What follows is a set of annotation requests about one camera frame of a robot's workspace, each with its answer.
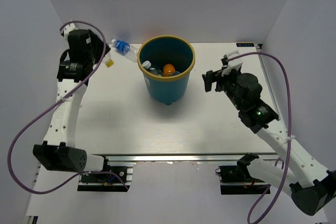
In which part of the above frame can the teal bin with yellow rim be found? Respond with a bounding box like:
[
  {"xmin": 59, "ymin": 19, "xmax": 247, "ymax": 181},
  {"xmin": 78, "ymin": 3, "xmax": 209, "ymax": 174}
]
[{"xmin": 137, "ymin": 35, "xmax": 196, "ymax": 105}]

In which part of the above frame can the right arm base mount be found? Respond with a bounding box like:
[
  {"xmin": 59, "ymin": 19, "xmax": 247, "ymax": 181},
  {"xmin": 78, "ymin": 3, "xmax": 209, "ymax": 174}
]
[{"xmin": 215, "ymin": 153, "xmax": 270, "ymax": 195}]

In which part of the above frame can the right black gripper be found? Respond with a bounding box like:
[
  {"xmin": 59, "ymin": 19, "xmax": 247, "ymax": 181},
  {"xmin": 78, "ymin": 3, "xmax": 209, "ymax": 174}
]
[{"xmin": 202, "ymin": 66, "xmax": 244, "ymax": 111}]

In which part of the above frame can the aluminium table front rail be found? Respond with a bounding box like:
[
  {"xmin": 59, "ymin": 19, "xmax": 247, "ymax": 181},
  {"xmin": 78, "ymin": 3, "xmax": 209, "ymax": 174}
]
[{"xmin": 49, "ymin": 153, "xmax": 279, "ymax": 164}]

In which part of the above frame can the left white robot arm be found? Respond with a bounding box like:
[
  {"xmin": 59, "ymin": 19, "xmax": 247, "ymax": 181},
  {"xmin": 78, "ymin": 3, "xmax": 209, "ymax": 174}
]
[{"xmin": 33, "ymin": 29, "xmax": 111, "ymax": 182}]

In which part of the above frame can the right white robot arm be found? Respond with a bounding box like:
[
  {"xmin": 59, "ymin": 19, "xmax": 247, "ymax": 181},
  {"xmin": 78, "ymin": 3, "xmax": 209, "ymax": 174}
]
[{"xmin": 202, "ymin": 70, "xmax": 335, "ymax": 216}]

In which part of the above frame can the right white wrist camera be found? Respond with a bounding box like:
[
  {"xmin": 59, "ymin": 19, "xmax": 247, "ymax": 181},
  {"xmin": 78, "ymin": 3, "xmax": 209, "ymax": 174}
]
[{"xmin": 221, "ymin": 50, "xmax": 243, "ymax": 77}]

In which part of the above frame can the orange plastic bottle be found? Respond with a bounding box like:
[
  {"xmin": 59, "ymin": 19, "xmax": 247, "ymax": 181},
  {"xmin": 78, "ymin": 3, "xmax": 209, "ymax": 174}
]
[{"xmin": 163, "ymin": 63, "xmax": 176, "ymax": 77}]

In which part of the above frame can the right blue table sticker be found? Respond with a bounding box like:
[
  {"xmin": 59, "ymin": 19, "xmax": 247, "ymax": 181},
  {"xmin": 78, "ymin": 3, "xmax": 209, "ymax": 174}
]
[{"xmin": 236, "ymin": 42, "xmax": 255, "ymax": 47}]

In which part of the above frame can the clear bottle with yellow band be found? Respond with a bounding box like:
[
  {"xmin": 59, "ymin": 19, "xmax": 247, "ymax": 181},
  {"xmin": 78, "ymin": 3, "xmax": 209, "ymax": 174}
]
[{"xmin": 104, "ymin": 54, "xmax": 114, "ymax": 68}]

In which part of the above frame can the blue label water bottle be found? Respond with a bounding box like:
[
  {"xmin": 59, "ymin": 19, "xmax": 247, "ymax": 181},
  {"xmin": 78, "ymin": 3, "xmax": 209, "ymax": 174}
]
[
  {"xmin": 111, "ymin": 39, "xmax": 139, "ymax": 62},
  {"xmin": 171, "ymin": 71, "xmax": 180, "ymax": 76}
]

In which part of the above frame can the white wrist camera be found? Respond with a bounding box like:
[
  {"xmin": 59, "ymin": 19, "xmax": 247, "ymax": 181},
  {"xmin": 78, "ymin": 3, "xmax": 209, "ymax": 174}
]
[
  {"xmin": 60, "ymin": 23, "xmax": 79, "ymax": 38},
  {"xmin": 221, "ymin": 50, "xmax": 243, "ymax": 77}
]

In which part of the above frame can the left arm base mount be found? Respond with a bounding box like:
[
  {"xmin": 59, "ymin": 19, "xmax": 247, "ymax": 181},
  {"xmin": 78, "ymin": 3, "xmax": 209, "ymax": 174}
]
[{"xmin": 77, "ymin": 156, "xmax": 134, "ymax": 193}]

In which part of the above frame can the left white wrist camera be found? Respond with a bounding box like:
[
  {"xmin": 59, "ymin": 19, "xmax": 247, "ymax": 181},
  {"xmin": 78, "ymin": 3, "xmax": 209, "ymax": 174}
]
[{"xmin": 60, "ymin": 23, "xmax": 79, "ymax": 38}]

